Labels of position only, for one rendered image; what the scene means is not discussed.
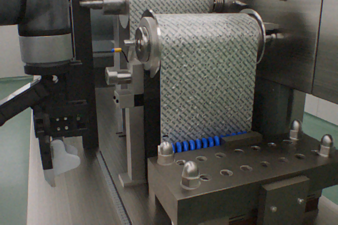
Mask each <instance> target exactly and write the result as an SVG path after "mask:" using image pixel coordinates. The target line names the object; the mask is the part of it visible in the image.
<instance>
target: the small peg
mask: <svg viewBox="0 0 338 225"><path fill-rule="evenodd" d="M124 46H137V41H136V40H124Z"/></svg>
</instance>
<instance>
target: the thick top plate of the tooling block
mask: <svg viewBox="0 0 338 225"><path fill-rule="evenodd" d="M287 135H288V133H284V134H278V135H273V136H267V137H262V142H260V143H255V144H250V145H244V146H239V147H234V148H229V149H226V148H224V147H223V146H222V145H218V146H213V147H207V148H202V149H195V150H190V151H184V152H179V153H174V159H175V164H173V165H170V166H161V165H159V164H158V163H157V160H158V156H156V157H150V158H148V183H149V185H150V187H151V188H152V190H153V192H154V193H155V195H156V197H157V198H158V200H159V201H160V203H161V204H162V206H163V208H164V209H165V211H166V212H167V214H168V216H169V217H170V219H171V220H172V222H173V224H174V225H196V224H200V223H203V222H207V221H211V220H215V219H218V218H222V217H226V216H229V215H233V214H236V213H240V212H244V211H247V210H251V209H254V208H258V207H259V199H260V189H261V185H263V184H267V183H271V182H275V181H279V180H283V179H287V178H290V177H294V176H298V175H304V176H306V177H307V178H309V179H310V181H309V188H308V193H311V192H314V191H318V190H321V189H325V188H328V187H331V186H335V185H338V150H337V149H335V152H334V153H335V156H334V157H330V158H329V157H323V156H320V155H319V154H317V150H318V145H319V143H321V141H319V140H317V139H315V138H313V137H311V136H309V135H307V134H305V133H303V139H302V140H292V139H289V138H288V137H287ZM188 161H194V162H195V163H196V164H197V165H198V169H199V173H200V179H199V181H200V182H201V186H200V188H198V189H195V190H186V189H184V188H182V187H181V185H180V182H181V180H182V173H183V168H184V165H185V164H186V163H187V162H188Z"/></svg>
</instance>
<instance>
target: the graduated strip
mask: <svg viewBox="0 0 338 225"><path fill-rule="evenodd" d="M94 153H95V155H96V158H97V161H98V163H99V166H100V169H101V171H102V174H103V176H104V179H105V182H106V184H107V187H108V190H109V192H110V195H111V197H112V200H113V203H114V205H115V208H116V210H117V213H118V216H119V218H120V221H121V223H122V225H134V224H133V222H132V220H131V218H130V215H129V213H128V211H127V208H126V206H125V204H124V202H123V199H122V197H121V195H120V192H119V190H118V188H117V185H116V183H115V181H114V179H113V176H112V174H111V172H110V169H109V167H108V165H107V162H106V160H105V158H104V155H103V153H102V151H95V152H94Z"/></svg>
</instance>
